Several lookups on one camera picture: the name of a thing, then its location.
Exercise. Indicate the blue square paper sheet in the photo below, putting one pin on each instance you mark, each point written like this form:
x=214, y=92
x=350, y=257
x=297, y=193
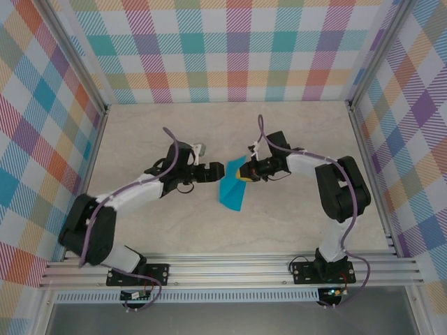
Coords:
x=232, y=199

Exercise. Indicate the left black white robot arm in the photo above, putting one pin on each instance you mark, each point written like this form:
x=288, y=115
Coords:
x=94, y=230

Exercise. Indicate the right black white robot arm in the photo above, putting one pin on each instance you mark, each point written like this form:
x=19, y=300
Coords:
x=345, y=192

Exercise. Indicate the circuit board with green light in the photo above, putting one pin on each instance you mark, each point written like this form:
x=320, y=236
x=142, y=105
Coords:
x=331, y=292

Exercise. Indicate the small dark circuit board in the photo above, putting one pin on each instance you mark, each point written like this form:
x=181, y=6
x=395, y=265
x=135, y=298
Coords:
x=134, y=296

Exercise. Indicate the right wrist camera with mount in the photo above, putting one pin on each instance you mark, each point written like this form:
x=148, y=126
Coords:
x=254, y=148

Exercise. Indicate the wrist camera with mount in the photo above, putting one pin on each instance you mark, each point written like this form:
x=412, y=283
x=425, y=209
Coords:
x=254, y=148
x=201, y=149

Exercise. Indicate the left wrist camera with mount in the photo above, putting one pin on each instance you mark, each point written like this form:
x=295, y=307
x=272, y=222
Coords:
x=201, y=149

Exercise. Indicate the aluminium mounting rail beam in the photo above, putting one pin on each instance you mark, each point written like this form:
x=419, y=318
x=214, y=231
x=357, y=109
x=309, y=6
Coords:
x=227, y=270

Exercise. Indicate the aluminium table side rail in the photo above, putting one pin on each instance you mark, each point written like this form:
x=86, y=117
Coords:
x=369, y=164
x=91, y=164

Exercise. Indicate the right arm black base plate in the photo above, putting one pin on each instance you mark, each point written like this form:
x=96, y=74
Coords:
x=304, y=274

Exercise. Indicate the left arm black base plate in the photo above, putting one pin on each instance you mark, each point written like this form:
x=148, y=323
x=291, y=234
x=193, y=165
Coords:
x=160, y=274

